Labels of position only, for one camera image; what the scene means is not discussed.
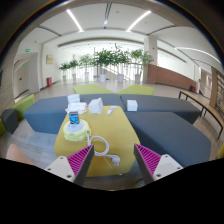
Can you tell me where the potted plant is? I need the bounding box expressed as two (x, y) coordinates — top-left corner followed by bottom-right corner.
(94, 49), (113, 83)
(59, 62), (70, 80)
(113, 45), (129, 83)
(130, 49), (152, 83)
(79, 54), (93, 81)
(69, 59), (79, 80)

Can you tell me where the white remote control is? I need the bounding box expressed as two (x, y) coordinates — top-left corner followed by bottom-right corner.
(107, 106), (117, 115)

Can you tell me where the white cube box right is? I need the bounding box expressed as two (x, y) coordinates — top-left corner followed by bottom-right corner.
(127, 100), (138, 111)

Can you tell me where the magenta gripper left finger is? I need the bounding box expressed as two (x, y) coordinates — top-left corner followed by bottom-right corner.
(46, 145), (94, 186)

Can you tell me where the white tissue box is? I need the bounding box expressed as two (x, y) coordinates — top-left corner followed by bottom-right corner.
(88, 98), (103, 114)

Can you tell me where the wooden shelf far right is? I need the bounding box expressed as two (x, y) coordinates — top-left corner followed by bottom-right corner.
(209, 68), (224, 118)

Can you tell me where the grey sofa right back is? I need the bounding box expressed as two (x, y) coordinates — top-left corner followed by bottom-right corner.
(120, 94), (200, 124)

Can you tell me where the green ottoman back right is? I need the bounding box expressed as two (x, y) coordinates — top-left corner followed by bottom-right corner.
(118, 84), (154, 95)

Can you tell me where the green ottoman back left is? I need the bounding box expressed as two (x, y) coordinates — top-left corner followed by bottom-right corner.
(73, 84), (113, 94)

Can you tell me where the potted plant far left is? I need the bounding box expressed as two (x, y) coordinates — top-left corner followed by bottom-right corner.
(59, 62), (70, 80)

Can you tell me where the wooden bench right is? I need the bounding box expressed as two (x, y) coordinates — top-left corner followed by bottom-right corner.
(178, 90), (224, 138)

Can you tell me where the grey sofa left back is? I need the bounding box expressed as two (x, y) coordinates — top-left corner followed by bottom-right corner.
(24, 94), (125, 134)

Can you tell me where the yellow wall poster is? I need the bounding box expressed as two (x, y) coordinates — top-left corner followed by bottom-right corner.
(46, 55), (54, 64)

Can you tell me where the dark grey stool left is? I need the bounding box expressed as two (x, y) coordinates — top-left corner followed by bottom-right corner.
(1, 109), (18, 134)

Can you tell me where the white power cable with plug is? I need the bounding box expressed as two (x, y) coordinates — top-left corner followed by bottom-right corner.
(86, 130), (121, 167)

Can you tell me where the green bench far left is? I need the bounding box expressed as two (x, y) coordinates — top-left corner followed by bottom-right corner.
(11, 94), (34, 121)

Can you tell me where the green ottoman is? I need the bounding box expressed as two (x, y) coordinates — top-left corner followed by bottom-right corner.
(73, 84), (113, 94)
(118, 84), (154, 95)

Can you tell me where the yellow ottoman table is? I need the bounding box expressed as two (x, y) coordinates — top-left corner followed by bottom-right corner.
(53, 105), (141, 178)

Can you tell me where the white box on left sofa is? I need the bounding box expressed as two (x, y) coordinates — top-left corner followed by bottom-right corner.
(67, 94), (80, 103)

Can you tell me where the large grey sofa right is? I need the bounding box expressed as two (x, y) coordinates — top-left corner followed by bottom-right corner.
(126, 112), (211, 167)

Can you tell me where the red bin by wall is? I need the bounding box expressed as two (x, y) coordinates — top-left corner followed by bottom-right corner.
(46, 77), (52, 87)

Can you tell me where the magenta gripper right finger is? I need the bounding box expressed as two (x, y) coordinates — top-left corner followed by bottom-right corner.
(134, 144), (182, 184)

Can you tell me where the potted plant centre right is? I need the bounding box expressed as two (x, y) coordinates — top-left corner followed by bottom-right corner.
(113, 45), (129, 83)

